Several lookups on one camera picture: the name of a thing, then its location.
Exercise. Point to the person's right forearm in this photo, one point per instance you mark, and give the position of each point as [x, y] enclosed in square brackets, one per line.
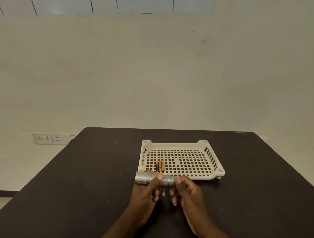
[208, 231]

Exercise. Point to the cream perforated plastic tray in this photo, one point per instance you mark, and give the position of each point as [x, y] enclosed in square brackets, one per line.
[181, 159]

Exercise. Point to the white wall socket panel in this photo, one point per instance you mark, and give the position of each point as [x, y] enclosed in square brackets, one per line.
[51, 138]

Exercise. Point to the silver metal flashlight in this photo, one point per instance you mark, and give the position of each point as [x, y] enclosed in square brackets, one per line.
[143, 177]

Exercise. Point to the person's left thumb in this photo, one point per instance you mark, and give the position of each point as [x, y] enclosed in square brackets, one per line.
[157, 180]

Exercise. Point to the person's left forearm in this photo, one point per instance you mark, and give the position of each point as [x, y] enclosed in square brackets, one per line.
[125, 226]

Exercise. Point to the person's right hand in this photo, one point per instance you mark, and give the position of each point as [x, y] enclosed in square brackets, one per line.
[191, 198]

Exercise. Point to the person's left hand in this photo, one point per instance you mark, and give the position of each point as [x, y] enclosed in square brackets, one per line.
[142, 198]

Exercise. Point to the person's right thumb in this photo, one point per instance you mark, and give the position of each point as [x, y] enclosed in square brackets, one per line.
[179, 182]

